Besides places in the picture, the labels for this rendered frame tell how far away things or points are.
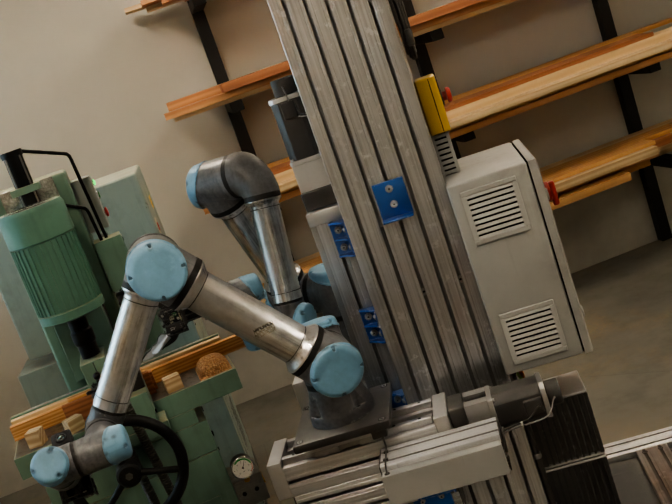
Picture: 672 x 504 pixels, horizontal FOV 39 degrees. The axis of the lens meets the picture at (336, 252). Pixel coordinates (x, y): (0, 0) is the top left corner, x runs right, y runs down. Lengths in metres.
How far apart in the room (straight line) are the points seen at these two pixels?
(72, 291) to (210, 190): 0.45
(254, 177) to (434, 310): 0.56
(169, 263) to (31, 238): 0.73
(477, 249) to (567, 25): 3.25
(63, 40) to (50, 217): 2.44
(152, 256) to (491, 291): 0.78
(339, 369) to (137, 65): 3.13
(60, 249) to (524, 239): 1.17
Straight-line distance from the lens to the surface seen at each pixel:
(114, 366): 2.10
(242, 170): 2.41
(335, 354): 1.97
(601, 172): 4.89
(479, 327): 2.29
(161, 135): 4.90
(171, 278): 1.90
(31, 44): 4.94
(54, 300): 2.59
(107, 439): 2.02
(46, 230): 2.56
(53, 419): 2.73
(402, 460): 2.10
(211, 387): 2.57
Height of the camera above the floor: 1.62
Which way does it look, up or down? 12 degrees down
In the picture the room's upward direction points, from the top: 19 degrees counter-clockwise
